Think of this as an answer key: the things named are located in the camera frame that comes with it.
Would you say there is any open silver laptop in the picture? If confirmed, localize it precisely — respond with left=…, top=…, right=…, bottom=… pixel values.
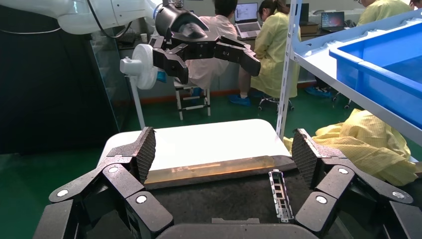
left=234, top=2, right=262, bottom=39

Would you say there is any white stool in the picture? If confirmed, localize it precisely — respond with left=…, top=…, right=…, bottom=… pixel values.
left=173, top=78, right=211, bottom=121

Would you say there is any black curtain screen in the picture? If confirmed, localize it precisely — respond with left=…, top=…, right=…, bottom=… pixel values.
left=0, top=4, right=120, bottom=155

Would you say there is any person in yellow coat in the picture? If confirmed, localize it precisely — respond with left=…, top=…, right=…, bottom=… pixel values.
left=357, top=0, right=415, bottom=27
left=237, top=0, right=301, bottom=100

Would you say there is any white metal shelf board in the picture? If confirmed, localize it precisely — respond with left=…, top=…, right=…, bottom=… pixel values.
left=292, top=8, right=422, bottom=147

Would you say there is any grey metal bracket part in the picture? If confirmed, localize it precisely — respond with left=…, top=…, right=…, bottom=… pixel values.
left=268, top=169, right=295, bottom=224

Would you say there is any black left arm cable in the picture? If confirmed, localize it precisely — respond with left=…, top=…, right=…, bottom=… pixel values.
left=86, top=0, right=133, bottom=39

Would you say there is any crumpled yellow garment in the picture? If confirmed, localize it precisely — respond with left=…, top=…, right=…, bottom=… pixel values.
left=283, top=109, right=420, bottom=187

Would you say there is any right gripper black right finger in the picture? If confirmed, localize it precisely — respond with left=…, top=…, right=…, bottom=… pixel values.
left=292, top=128, right=422, bottom=239

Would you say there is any chrome office chair base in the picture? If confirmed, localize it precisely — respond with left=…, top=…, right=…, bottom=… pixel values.
left=257, top=95, right=295, bottom=112

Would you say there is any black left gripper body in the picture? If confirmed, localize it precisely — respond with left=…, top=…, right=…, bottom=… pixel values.
left=149, top=3, right=220, bottom=62

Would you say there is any white perforated shelf post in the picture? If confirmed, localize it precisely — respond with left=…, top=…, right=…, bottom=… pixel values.
left=276, top=0, right=303, bottom=141

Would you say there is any dark monitor screen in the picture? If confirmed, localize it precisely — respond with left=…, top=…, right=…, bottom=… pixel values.
left=298, top=3, right=320, bottom=25

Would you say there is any white standing fan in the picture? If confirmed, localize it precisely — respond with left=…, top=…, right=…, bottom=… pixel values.
left=119, top=43, right=160, bottom=130

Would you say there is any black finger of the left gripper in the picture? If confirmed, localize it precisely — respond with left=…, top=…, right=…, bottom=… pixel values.
left=152, top=43, right=190, bottom=85
left=214, top=35, right=262, bottom=77

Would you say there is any open dark laptop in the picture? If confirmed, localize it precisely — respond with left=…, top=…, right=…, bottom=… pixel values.
left=320, top=11, right=346, bottom=33

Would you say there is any blue plastic bin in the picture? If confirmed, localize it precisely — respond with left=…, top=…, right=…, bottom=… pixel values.
left=329, top=21, right=422, bottom=130

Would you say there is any blue shoe cover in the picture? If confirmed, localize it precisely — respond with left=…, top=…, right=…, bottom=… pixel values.
left=305, top=86, right=332, bottom=98
left=228, top=94, right=252, bottom=107

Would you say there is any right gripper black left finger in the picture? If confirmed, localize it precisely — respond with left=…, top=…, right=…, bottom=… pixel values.
left=33, top=126, right=174, bottom=239

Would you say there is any person in white coat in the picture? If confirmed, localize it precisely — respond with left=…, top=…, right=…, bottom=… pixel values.
left=184, top=0, right=239, bottom=90

